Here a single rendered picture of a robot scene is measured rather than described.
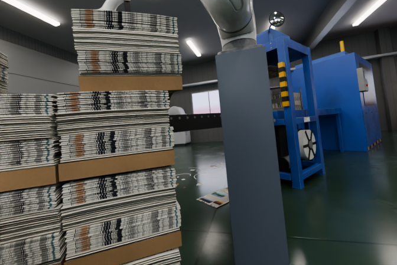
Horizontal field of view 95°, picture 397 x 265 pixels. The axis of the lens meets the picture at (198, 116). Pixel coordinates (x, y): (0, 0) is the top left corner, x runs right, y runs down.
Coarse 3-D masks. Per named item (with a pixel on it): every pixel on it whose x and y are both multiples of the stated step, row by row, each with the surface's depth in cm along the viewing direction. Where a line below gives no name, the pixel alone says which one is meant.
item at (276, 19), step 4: (272, 12) 191; (276, 12) 190; (280, 12) 191; (272, 16) 189; (276, 16) 188; (280, 16) 189; (272, 20) 189; (276, 20) 188; (280, 20) 189; (284, 20) 191; (272, 24) 190; (276, 24) 190; (280, 24) 190
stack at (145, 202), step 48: (0, 96) 42; (48, 96) 45; (96, 96) 48; (144, 96) 52; (0, 144) 42; (48, 144) 45; (96, 144) 47; (144, 144) 51; (0, 192) 42; (48, 192) 44; (96, 192) 47; (144, 192) 50; (0, 240) 41; (48, 240) 43; (96, 240) 46
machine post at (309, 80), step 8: (304, 56) 226; (304, 64) 226; (304, 72) 226; (312, 72) 224; (304, 80) 227; (312, 80) 222; (312, 88) 220; (312, 96) 221; (312, 104) 221; (312, 112) 221; (312, 128) 222; (320, 136) 221; (320, 144) 219; (320, 152) 216; (320, 160) 217
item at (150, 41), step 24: (96, 24) 50; (120, 24) 51; (144, 24) 54; (168, 24) 56; (96, 48) 50; (120, 48) 51; (144, 48) 53; (168, 48) 56; (96, 72) 50; (120, 72) 52; (144, 72) 54; (168, 72) 56
